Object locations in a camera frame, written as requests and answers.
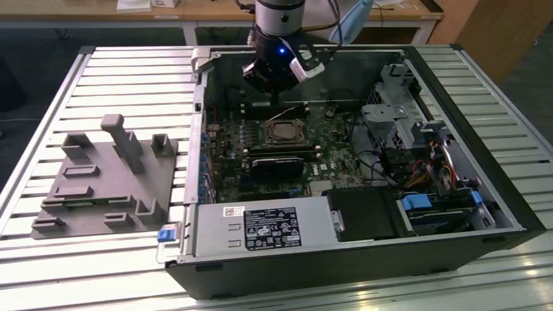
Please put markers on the black CPU socket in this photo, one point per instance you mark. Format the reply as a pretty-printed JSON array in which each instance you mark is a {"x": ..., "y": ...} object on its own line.
[{"x": 265, "y": 142}]

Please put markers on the wooden desk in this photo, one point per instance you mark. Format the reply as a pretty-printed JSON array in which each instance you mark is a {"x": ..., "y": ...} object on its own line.
[{"x": 64, "y": 14}]

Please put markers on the black graphics card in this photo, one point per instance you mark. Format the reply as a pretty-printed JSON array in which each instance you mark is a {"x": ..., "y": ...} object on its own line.
[{"x": 276, "y": 168}]

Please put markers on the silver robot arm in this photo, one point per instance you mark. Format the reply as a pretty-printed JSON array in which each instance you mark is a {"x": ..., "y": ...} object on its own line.
[{"x": 279, "y": 16}]

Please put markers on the grey metal disk bay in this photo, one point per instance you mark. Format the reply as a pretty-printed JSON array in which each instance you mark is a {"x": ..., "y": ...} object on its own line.
[{"x": 384, "y": 129}]

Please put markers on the blue case latch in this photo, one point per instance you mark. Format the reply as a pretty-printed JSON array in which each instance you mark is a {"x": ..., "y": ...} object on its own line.
[{"x": 167, "y": 234}]

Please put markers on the black RAM stick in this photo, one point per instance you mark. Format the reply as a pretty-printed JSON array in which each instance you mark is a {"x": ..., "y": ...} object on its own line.
[
  {"x": 259, "y": 111},
  {"x": 280, "y": 151}
]

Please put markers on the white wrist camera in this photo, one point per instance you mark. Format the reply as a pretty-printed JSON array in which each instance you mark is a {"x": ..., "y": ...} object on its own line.
[{"x": 308, "y": 69}]

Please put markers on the black open PC case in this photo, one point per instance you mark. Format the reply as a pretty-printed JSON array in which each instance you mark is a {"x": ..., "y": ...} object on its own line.
[{"x": 303, "y": 275}]

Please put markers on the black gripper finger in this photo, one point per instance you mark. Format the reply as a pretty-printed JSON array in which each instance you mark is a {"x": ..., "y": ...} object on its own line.
[{"x": 276, "y": 98}]

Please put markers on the silver power supply unit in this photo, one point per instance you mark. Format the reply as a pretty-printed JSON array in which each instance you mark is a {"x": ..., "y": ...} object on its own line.
[{"x": 216, "y": 233}]

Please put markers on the wooden cabinet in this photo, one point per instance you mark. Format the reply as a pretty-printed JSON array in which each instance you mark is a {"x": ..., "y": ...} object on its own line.
[{"x": 497, "y": 32}]

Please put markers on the small silver heat sink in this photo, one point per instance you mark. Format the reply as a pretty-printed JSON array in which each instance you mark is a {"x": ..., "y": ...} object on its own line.
[{"x": 323, "y": 188}]

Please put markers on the white box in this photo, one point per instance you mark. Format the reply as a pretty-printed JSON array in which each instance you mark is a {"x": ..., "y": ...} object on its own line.
[{"x": 134, "y": 6}]

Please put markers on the black plastic fan shroud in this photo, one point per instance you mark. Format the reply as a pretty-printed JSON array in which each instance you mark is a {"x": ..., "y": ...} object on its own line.
[{"x": 367, "y": 214}]

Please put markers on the blue plastic clip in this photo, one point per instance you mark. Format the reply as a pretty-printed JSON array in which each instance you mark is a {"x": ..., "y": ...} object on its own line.
[{"x": 476, "y": 198}]

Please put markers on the hard disk in blue carrier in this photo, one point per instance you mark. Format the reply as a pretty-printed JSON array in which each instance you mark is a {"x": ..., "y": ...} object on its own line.
[{"x": 417, "y": 202}]

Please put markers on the green motherboard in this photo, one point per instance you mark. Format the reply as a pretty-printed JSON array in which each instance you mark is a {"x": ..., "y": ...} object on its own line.
[{"x": 337, "y": 155}]

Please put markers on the silver CPU chip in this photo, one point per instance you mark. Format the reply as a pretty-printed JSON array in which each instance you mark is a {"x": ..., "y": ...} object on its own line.
[{"x": 285, "y": 131}]

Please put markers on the grey parts rack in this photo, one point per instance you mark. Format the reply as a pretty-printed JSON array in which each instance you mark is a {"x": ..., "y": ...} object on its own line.
[{"x": 108, "y": 194}]

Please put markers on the thin metal locking lever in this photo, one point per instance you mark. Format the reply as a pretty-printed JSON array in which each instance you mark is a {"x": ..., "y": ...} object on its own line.
[{"x": 283, "y": 115}]

